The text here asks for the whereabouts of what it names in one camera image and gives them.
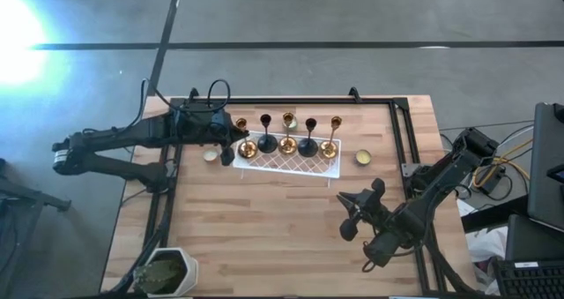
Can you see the white hexagonal plant pot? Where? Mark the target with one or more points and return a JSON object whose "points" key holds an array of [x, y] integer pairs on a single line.
{"points": [[187, 268]]}

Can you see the black keyboard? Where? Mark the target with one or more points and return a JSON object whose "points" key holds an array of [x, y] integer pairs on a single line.
{"points": [[531, 281]]}

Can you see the black table frame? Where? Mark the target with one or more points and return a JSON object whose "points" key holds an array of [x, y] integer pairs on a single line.
{"points": [[286, 100]]}

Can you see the black floor stand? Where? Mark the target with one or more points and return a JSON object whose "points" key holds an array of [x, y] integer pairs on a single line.
{"points": [[26, 197]]}

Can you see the gold patterned candle bowl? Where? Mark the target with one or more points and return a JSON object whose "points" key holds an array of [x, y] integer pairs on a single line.
{"points": [[210, 155]]}

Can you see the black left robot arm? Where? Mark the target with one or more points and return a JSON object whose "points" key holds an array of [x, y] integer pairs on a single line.
{"points": [[110, 138]]}

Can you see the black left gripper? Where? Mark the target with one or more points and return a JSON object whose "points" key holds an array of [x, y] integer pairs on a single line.
{"points": [[222, 133]]}

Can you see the white plastic bag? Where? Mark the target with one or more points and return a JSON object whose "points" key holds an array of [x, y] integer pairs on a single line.
{"points": [[482, 246]]}

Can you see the dark patterned candle bowl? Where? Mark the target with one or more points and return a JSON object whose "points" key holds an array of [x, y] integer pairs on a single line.
{"points": [[363, 157]]}

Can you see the grey metal bracket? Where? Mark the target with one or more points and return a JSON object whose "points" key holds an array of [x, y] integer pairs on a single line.
{"points": [[410, 169]]}

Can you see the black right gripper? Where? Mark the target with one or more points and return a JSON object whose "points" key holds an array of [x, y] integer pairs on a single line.
{"points": [[368, 213]]}

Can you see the dark flat device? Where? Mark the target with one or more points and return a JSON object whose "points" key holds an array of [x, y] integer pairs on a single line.
{"points": [[533, 239]]}

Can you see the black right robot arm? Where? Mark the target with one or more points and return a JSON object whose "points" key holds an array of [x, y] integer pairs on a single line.
{"points": [[445, 180]]}

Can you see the tall brass candlestick holder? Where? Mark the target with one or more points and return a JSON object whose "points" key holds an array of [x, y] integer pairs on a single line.
{"points": [[247, 150], [287, 147], [328, 150]]}

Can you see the green cactus plant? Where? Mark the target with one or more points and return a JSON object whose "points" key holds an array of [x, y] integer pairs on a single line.
{"points": [[158, 274]]}

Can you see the black frame clamp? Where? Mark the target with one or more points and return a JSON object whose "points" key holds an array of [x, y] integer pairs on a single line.
{"points": [[193, 92], [354, 93]]}

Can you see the tall black candlestick holder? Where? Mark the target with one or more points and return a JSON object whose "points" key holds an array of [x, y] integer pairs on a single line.
{"points": [[308, 148], [267, 144]]}

